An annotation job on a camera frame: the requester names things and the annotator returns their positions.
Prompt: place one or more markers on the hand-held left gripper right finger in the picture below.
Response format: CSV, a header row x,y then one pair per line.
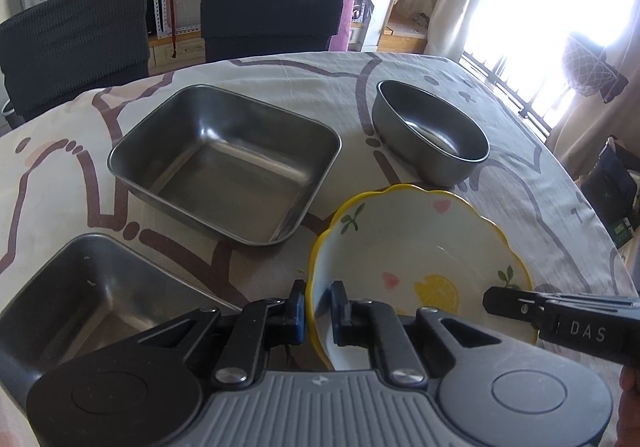
x,y
338,322

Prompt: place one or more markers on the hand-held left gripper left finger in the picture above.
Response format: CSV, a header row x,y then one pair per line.
x,y
299,322

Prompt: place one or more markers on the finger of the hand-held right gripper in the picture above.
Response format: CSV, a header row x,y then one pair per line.
x,y
510,304

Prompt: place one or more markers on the floral yellow-rimmed ceramic bowl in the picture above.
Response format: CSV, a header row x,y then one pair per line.
x,y
425,247

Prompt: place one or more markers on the round metal bowl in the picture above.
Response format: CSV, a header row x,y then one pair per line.
x,y
430,132

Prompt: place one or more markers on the person's right hand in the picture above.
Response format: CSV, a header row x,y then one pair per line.
x,y
631,402

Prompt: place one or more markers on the dark bag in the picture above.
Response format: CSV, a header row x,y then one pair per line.
x,y
612,192

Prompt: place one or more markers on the square metal tray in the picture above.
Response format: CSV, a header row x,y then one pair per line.
x,y
225,162
90,297

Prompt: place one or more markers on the window railing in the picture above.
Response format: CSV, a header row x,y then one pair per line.
x,y
505,87

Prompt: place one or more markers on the hanging net bag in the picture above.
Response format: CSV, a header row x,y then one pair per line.
x,y
592,69

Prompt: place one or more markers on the cartoon printed tablecloth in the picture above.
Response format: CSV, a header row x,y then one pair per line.
x,y
60,177

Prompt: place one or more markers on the pink chair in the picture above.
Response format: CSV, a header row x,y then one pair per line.
x,y
342,12

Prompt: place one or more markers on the dark fabric chair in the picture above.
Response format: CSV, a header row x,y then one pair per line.
x,y
275,2
75,37

